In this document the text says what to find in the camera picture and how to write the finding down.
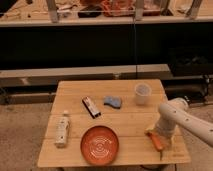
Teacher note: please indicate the white plastic bottle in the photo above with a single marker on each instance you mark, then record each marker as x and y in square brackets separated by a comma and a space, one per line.
[61, 136]

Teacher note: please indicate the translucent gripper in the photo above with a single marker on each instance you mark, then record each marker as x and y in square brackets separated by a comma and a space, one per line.
[166, 139]

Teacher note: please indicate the white ceramic cup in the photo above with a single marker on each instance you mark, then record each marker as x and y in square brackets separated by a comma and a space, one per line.
[142, 93]

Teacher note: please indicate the orange ribbed bowl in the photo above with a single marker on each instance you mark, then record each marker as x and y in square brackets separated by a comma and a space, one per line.
[99, 145]

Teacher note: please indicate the long metal bench rail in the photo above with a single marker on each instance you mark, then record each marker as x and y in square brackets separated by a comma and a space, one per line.
[51, 76]

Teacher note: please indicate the wooden folding table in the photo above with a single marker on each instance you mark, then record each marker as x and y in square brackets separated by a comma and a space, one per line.
[129, 123]

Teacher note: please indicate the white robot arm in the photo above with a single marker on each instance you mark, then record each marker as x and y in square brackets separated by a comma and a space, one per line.
[172, 113]

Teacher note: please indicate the blue sponge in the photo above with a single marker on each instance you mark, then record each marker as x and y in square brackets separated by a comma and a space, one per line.
[114, 102]

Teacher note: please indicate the orange pepper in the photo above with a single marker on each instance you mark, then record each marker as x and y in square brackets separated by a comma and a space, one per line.
[156, 142]

